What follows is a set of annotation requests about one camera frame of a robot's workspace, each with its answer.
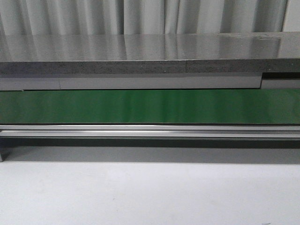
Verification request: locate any green conveyor belt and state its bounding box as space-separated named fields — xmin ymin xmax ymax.
xmin=0 ymin=89 xmax=300 ymax=124

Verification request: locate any grey stone slab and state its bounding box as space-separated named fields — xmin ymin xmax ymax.
xmin=0 ymin=32 xmax=300 ymax=75

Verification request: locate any grey pleated curtain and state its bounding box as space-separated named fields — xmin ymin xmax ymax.
xmin=0 ymin=0 xmax=288 ymax=35

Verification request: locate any aluminium conveyor front rail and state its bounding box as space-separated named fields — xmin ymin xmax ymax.
xmin=0 ymin=125 xmax=300 ymax=139

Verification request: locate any grey conveyor back rail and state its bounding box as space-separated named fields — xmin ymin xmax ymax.
xmin=0 ymin=72 xmax=300 ymax=90

